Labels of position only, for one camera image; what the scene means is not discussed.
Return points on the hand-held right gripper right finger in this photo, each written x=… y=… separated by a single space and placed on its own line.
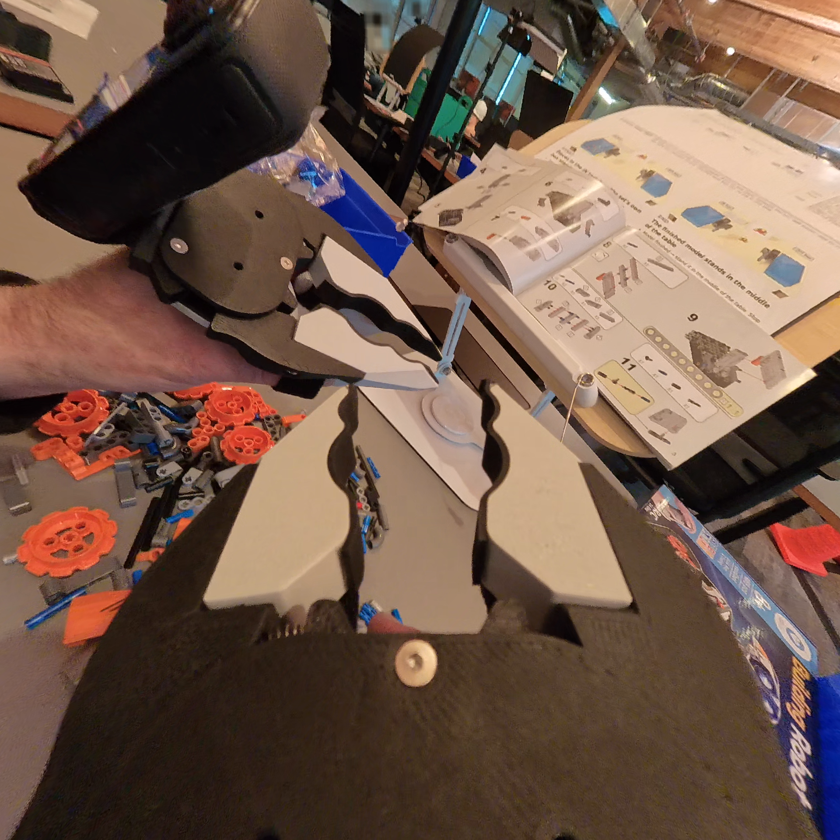
x=551 y=525

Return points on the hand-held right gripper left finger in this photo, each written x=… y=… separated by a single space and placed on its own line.
x=282 y=525

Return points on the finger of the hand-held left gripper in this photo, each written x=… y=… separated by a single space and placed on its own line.
x=348 y=269
x=334 y=341

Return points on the pile of plastic building pieces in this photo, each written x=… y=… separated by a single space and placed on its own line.
x=141 y=426

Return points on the person's left hand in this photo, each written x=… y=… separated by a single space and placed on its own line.
x=118 y=328

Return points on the small blue tagged bin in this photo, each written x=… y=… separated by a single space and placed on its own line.
x=367 y=223

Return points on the orange gear wheel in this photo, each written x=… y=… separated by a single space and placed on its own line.
x=229 y=453
x=49 y=420
x=29 y=548
x=216 y=407

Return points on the clear bag of pieces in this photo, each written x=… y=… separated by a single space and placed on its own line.
x=295 y=170

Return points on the white book stand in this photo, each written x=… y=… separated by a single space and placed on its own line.
x=449 y=420

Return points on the green plastic container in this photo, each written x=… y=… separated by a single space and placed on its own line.
x=446 y=111

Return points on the black metal pole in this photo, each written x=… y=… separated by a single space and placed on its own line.
x=436 y=98

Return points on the dark blue cardboard box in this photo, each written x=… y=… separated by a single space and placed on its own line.
x=735 y=590

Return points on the orange curved panel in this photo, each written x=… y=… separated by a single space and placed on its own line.
x=98 y=617

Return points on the open instruction booklet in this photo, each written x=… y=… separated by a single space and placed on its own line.
x=656 y=328

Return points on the red plastic object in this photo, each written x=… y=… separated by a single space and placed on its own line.
x=807 y=548

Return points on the grey rectangular block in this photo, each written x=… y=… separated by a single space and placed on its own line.
x=14 y=492

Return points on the large printed instruction sheet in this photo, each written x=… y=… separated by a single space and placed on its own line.
x=722 y=164

